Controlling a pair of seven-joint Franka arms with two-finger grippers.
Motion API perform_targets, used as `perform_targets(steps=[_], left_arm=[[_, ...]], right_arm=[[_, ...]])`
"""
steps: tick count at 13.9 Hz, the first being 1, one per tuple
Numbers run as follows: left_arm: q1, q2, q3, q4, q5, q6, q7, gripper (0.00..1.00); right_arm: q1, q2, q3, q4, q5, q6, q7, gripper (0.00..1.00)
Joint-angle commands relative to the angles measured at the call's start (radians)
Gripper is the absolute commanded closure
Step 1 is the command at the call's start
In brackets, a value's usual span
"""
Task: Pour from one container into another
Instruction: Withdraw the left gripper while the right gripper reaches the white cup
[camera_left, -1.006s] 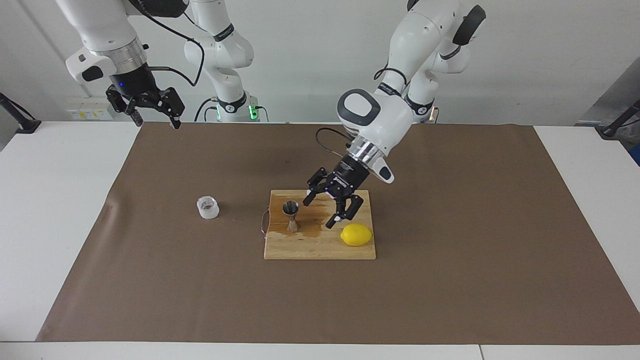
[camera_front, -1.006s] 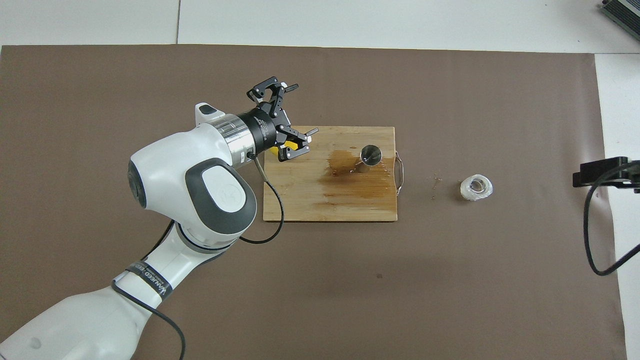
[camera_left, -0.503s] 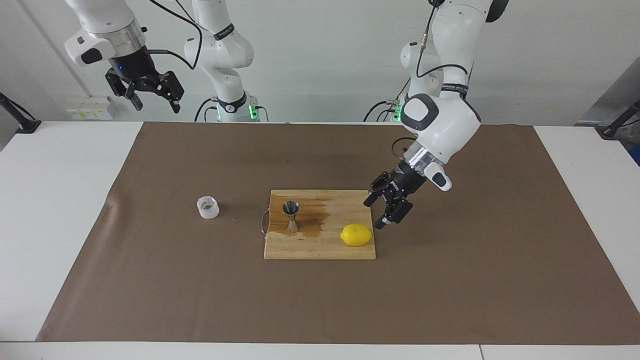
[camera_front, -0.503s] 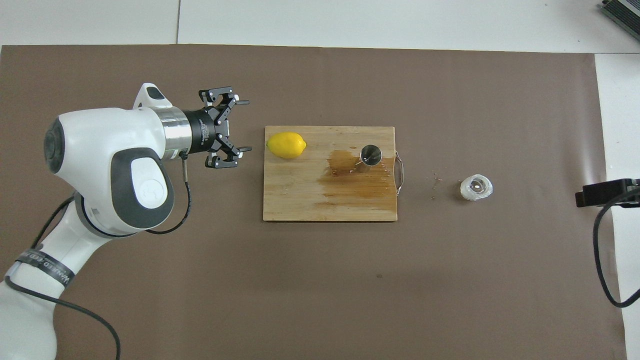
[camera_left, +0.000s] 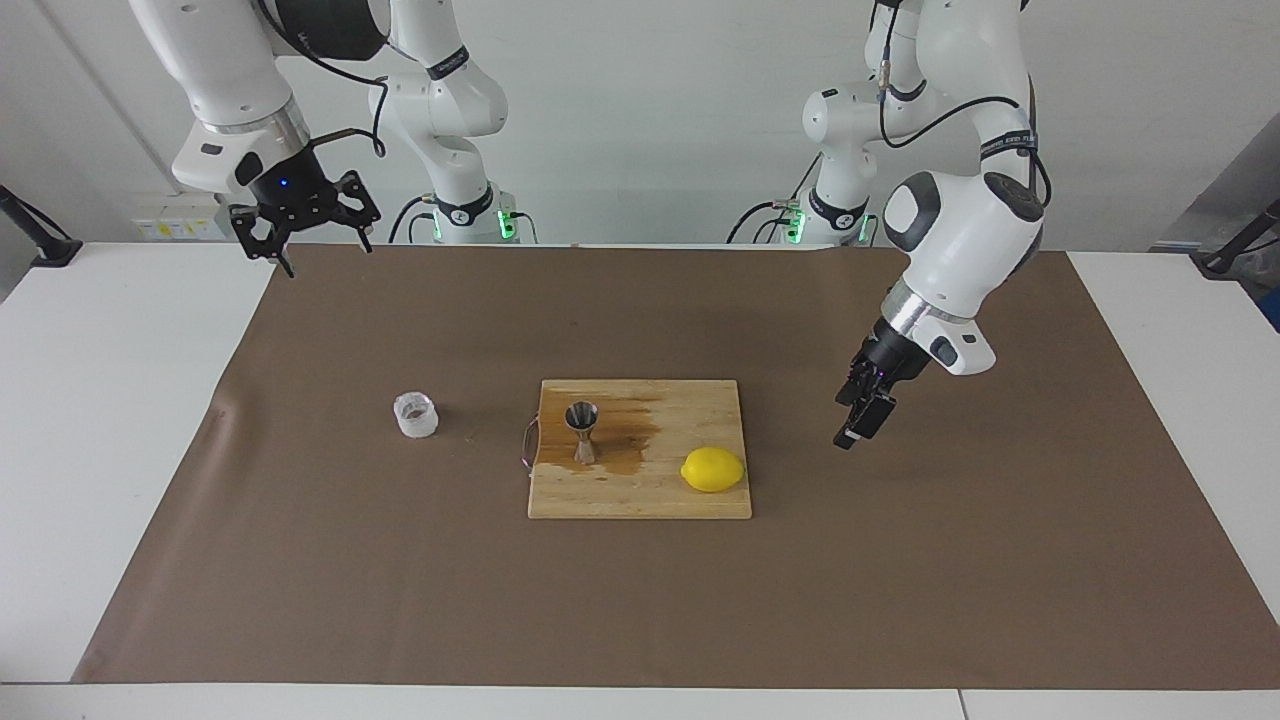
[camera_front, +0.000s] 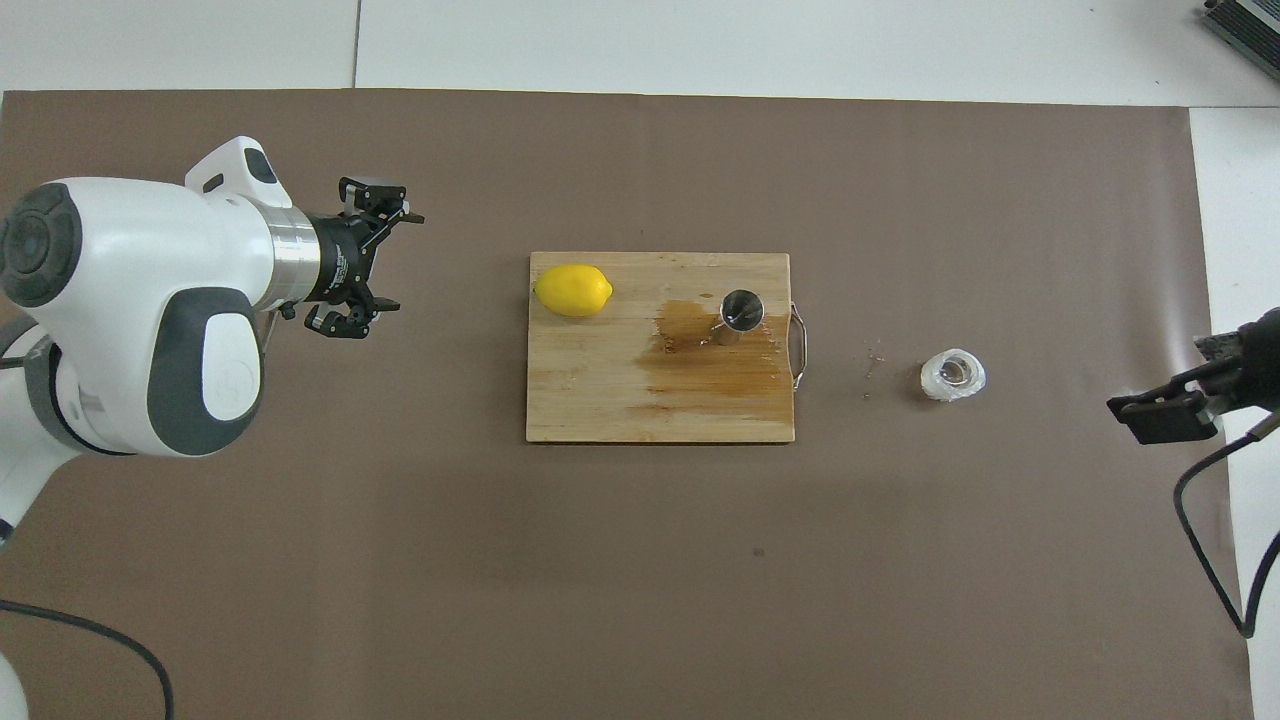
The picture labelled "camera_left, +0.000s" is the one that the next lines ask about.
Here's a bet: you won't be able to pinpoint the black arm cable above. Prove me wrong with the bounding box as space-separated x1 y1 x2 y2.
878 0 1051 211
255 0 391 161

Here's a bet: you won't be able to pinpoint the black right base cables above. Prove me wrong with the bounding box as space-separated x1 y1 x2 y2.
388 195 441 244

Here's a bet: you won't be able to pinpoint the white wall socket box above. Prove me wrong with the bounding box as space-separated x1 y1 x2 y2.
130 193 236 242

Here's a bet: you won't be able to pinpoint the brown paper table mat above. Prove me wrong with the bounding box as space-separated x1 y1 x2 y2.
72 243 1280 691

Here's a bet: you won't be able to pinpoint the clear plastic cup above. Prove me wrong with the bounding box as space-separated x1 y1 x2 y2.
392 392 442 440

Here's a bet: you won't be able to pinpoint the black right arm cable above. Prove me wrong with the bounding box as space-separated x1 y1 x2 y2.
255 0 391 161

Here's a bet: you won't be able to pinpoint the yellow lemon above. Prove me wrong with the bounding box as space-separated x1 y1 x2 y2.
680 446 748 494

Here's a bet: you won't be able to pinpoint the wooden cutting board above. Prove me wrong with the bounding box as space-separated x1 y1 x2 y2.
520 378 753 521

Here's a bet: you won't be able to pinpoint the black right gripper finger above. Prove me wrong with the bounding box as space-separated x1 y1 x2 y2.
335 170 384 254
229 203 298 280

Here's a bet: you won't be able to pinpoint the black clamp stand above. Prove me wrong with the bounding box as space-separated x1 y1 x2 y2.
1190 198 1280 279
0 185 83 268

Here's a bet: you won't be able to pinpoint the steel double jigger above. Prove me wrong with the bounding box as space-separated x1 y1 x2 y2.
564 401 601 466

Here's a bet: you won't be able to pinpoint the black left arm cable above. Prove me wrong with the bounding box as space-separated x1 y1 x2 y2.
878 0 1051 211

